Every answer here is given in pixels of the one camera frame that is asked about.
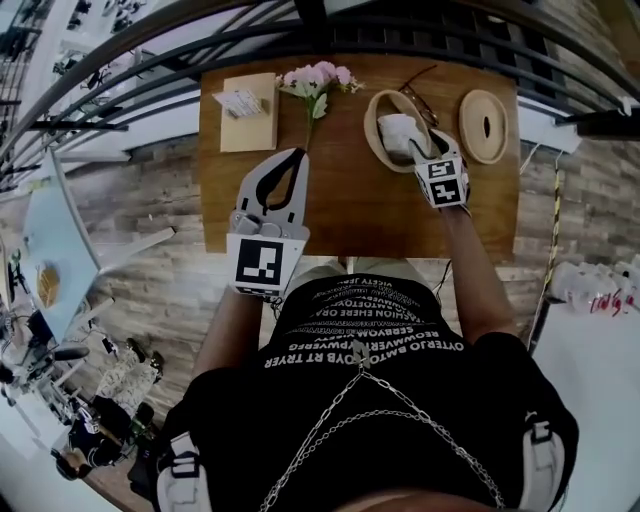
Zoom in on person's black printed shirt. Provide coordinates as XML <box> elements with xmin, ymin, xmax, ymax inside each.
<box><xmin>160</xmin><ymin>273</ymin><xmax>581</xmax><ymax>512</ymax></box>

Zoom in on white shoulder strap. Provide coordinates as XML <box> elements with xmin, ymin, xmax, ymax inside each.
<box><xmin>522</xmin><ymin>409</ymin><xmax>567</xmax><ymax>512</ymax></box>
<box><xmin>155</xmin><ymin>431</ymin><xmax>202</xmax><ymax>512</ymax></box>

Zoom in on small white card pack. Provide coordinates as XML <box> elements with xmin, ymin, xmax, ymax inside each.
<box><xmin>211</xmin><ymin>88</ymin><xmax>267</xmax><ymax>121</ymax></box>

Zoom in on pink artificial flower stem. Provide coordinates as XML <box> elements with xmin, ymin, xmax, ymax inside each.
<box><xmin>275</xmin><ymin>60</ymin><xmax>367</xmax><ymax>152</ymax></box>

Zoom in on patterned white cloth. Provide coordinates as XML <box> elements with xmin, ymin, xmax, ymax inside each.
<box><xmin>93</xmin><ymin>348</ymin><xmax>157</xmax><ymax>417</ymax></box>

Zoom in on beige oval container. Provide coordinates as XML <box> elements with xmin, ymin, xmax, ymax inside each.
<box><xmin>363</xmin><ymin>89</ymin><xmax>442</xmax><ymax>174</ymax></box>

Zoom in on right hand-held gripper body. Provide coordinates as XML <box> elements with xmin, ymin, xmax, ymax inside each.
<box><xmin>413</xmin><ymin>128</ymin><xmax>474</xmax><ymax>217</ymax></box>

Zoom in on person's left forearm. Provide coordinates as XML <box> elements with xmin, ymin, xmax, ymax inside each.
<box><xmin>191</xmin><ymin>285</ymin><xmax>267</xmax><ymax>384</ymax></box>

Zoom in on thin-framed eyeglasses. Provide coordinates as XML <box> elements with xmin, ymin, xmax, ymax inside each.
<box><xmin>397</xmin><ymin>64</ymin><xmax>441</xmax><ymax>129</ymax></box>

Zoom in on kraft paper notebook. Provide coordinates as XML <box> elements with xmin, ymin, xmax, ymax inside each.
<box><xmin>219</xmin><ymin>72</ymin><xmax>280</xmax><ymax>154</ymax></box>

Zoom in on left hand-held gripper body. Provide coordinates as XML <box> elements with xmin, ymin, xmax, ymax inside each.
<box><xmin>226</xmin><ymin>147</ymin><xmax>312</xmax><ymax>304</ymax></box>

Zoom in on light blue board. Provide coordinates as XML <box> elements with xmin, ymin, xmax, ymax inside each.
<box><xmin>19</xmin><ymin>149</ymin><xmax>104</xmax><ymax>341</ymax></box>

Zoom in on yellow and black striped tape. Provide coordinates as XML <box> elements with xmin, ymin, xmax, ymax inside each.
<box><xmin>527</xmin><ymin>149</ymin><xmax>562</xmax><ymax>346</ymax></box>

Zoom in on clear plastic bag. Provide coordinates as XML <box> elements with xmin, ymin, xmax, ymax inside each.
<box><xmin>548</xmin><ymin>258</ymin><xmax>640</xmax><ymax>317</ymax></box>

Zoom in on person's right forearm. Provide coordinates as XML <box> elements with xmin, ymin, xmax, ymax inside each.
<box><xmin>439</xmin><ymin>205</ymin><xmax>520</xmax><ymax>347</ymax></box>

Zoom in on black metal railing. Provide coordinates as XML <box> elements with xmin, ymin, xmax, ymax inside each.
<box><xmin>0</xmin><ymin>0</ymin><xmax>640</xmax><ymax>194</ymax></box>

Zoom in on white side table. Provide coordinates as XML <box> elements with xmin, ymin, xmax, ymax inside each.
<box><xmin>529</xmin><ymin>299</ymin><xmax>640</xmax><ymax>512</ymax></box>

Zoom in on beige oval lid with slot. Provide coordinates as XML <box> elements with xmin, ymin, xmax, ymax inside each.
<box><xmin>458</xmin><ymin>89</ymin><xmax>510</xmax><ymax>166</ymax></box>

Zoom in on silver chain necklace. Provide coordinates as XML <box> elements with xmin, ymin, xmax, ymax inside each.
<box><xmin>258</xmin><ymin>344</ymin><xmax>506</xmax><ymax>512</ymax></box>

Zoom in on white tissue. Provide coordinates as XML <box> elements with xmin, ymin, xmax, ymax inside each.
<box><xmin>376</xmin><ymin>113</ymin><xmax>432</xmax><ymax>159</ymax></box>

